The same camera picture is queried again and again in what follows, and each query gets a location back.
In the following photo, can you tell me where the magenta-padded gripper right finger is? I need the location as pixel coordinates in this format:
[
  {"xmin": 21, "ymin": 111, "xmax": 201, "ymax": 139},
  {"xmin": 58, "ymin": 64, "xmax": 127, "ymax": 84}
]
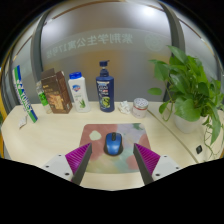
[{"xmin": 132, "ymin": 142, "xmax": 183, "ymax": 186}]

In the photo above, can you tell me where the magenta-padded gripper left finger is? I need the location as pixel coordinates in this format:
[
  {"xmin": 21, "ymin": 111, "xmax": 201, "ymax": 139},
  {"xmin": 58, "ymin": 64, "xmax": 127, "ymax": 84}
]
[{"xmin": 41, "ymin": 142, "xmax": 93, "ymax": 186}]

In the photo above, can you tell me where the blue and black computer mouse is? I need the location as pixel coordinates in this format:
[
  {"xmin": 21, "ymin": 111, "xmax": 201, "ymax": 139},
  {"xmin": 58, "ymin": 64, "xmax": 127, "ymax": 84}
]
[{"xmin": 103, "ymin": 131, "xmax": 125, "ymax": 157}]

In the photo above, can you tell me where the pink floral mouse pad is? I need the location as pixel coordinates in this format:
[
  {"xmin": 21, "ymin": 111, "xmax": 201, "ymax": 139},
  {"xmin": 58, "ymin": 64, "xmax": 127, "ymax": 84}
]
[{"xmin": 79, "ymin": 122, "xmax": 152, "ymax": 175}]

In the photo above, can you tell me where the small white jar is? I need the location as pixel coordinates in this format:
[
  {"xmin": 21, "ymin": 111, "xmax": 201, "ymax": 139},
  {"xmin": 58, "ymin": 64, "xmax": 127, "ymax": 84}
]
[{"xmin": 131, "ymin": 97, "xmax": 150, "ymax": 120}]

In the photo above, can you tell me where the crumpled white tissue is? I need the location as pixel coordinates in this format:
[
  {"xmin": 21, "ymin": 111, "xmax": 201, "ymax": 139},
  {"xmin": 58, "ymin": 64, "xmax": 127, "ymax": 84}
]
[{"xmin": 117, "ymin": 100, "xmax": 132, "ymax": 115}]

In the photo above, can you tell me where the white blue-capped body wash bottle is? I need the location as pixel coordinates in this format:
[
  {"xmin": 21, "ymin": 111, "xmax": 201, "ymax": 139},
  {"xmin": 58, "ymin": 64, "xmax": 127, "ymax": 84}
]
[{"xmin": 67, "ymin": 71, "xmax": 91, "ymax": 114}]

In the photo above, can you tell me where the small patterned tissue packet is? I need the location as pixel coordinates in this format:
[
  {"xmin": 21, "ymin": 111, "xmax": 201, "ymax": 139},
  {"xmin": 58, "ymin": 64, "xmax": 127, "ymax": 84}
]
[{"xmin": 17, "ymin": 114, "xmax": 29, "ymax": 130}]

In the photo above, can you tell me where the brown cardboard snack box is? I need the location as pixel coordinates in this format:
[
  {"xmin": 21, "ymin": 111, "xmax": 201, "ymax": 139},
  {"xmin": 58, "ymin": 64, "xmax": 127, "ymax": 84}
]
[{"xmin": 40, "ymin": 68, "xmax": 74, "ymax": 115}]

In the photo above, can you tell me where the dark blue pump shampoo bottle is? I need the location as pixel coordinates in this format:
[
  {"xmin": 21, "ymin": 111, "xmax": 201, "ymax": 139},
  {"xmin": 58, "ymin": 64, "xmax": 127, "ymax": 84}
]
[{"xmin": 95, "ymin": 60, "xmax": 116, "ymax": 113}]

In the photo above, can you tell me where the green potted plant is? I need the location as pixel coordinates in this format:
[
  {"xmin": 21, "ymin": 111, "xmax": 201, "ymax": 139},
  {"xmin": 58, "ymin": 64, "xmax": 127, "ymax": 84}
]
[{"xmin": 147, "ymin": 45, "xmax": 224, "ymax": 158}]

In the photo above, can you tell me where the white green blue shuttlecock tube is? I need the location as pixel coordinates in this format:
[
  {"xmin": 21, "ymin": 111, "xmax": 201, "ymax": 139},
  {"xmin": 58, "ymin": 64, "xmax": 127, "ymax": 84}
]
[{"xmin": 12, "ymin": 65, "xmax": 39, "ymax": 124}]

